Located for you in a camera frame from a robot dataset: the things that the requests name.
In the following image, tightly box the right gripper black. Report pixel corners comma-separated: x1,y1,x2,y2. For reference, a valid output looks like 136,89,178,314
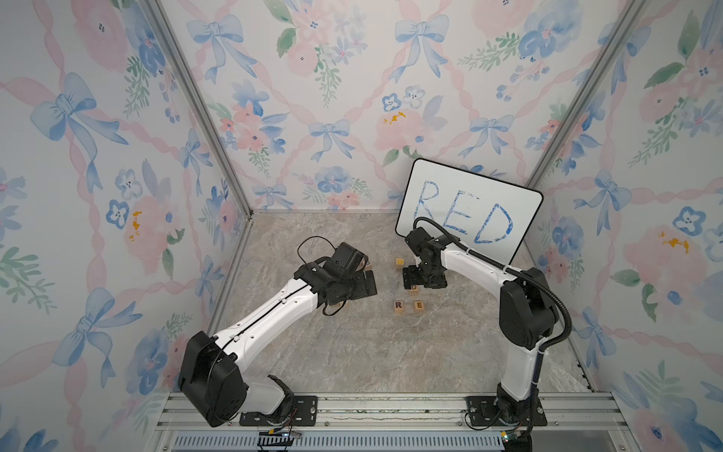
401,261,444,287

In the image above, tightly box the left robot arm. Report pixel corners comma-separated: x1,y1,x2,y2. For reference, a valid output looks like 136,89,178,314
178,242,377,428

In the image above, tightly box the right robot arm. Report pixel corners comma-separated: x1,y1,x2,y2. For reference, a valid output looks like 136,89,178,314
403,227,559,426

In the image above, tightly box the whiteboard with RED text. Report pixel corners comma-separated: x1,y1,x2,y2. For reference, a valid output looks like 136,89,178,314
395,158,544,264

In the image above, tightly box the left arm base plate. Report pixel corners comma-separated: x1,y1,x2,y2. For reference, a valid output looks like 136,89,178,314
238,395,318,429

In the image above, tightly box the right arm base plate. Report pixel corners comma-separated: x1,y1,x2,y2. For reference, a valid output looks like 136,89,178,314
464,395,548,429

